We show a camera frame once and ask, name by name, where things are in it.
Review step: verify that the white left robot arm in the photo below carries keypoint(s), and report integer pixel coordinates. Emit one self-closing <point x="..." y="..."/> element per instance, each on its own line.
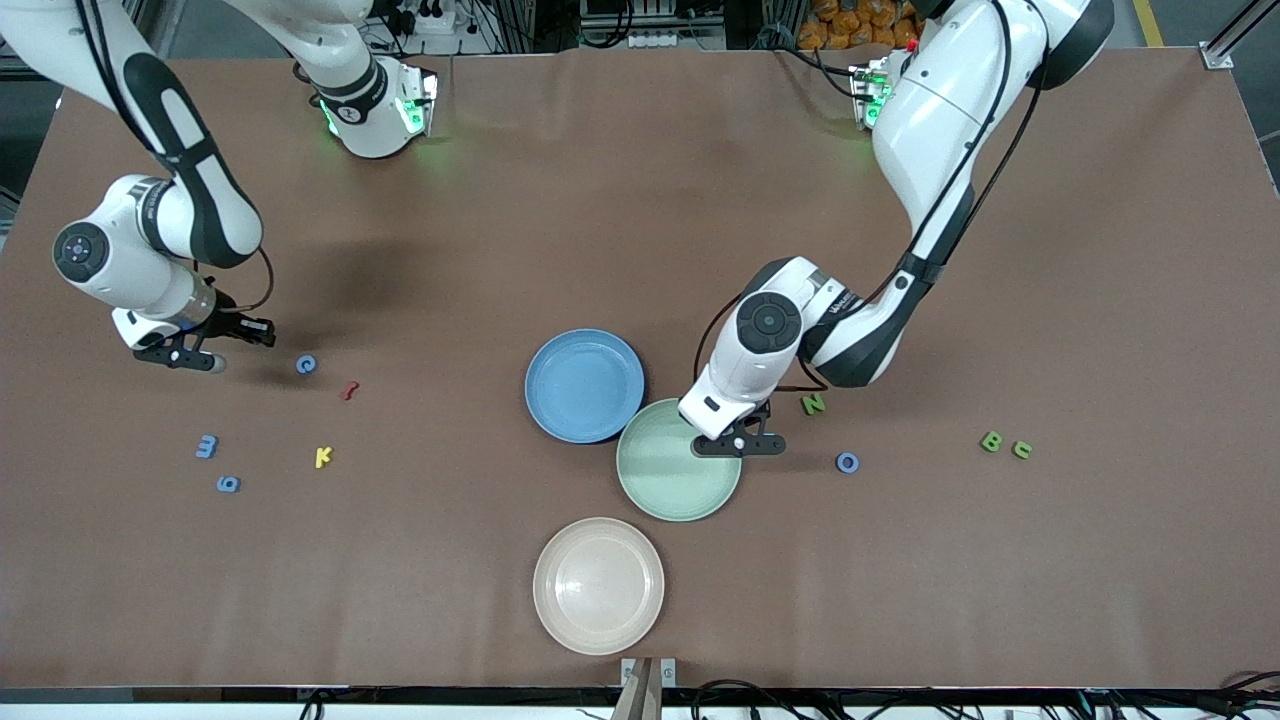
<point x="940" y="120"/>

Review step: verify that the green foam letter C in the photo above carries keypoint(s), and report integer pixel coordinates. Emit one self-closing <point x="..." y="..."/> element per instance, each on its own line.
<point x="1015" y="450"/>

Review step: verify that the white power strip with plugs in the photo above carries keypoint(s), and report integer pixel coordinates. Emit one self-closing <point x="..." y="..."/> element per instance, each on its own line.
<point x="437" y="22"/>

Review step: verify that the beige round plate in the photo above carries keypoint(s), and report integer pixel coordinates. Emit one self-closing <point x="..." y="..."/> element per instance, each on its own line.
<point x="598" y="585"/>

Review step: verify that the bag of orange fruit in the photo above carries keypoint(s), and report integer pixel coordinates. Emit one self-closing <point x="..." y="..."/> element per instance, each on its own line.
<point x="840" y="25"/>

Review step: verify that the green round plate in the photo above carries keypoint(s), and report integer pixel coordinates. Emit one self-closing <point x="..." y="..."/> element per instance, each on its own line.
<point x="665" y="480"/>

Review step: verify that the blue round plate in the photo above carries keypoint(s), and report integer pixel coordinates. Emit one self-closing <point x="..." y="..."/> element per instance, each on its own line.
<point x="580" y="385"/>

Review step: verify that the green foam letter N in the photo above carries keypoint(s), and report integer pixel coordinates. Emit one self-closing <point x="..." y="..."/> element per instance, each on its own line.
<point x="813" y="404"/>

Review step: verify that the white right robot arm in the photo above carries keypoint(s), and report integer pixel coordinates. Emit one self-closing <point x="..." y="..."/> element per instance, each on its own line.
<point x="150" y="215"/>

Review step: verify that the blue foam letter O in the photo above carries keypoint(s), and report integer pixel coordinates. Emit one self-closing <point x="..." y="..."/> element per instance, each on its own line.
<point x="839" y="462"/>

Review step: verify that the metal table clamp bracket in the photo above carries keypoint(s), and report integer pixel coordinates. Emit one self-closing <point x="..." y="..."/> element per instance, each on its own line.
<point x="668" y="672"/>

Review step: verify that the aluminium frame corner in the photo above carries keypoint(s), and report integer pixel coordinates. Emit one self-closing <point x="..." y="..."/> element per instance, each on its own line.
<point x="1217" y="57"/>

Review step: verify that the brown table cover sheet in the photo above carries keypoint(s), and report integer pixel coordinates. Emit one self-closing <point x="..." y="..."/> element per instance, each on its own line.
<point x="600" y="200"/>

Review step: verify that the red foam squiggle piece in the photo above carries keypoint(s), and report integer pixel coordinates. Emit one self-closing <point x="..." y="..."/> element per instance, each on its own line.
<point x="350" y="390"/>

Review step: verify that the blue foam letter C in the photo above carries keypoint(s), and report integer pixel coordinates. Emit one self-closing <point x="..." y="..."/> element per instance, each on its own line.
<point x="300" y="365"/>

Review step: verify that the green foam letter B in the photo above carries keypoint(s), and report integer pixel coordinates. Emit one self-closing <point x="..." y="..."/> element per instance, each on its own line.
<point x="991" y="442"/>

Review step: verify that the blue foam digit six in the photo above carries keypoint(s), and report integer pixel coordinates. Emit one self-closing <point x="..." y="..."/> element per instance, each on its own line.
<point x="222" y="485"/>

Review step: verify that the blue foam digit three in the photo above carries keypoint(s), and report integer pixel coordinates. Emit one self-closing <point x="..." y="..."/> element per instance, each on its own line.
<point x="207" y="447"/>

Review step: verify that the yellow foam letter K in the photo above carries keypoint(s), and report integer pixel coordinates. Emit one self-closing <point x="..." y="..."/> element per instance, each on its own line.
<point x="320" y="458"/>

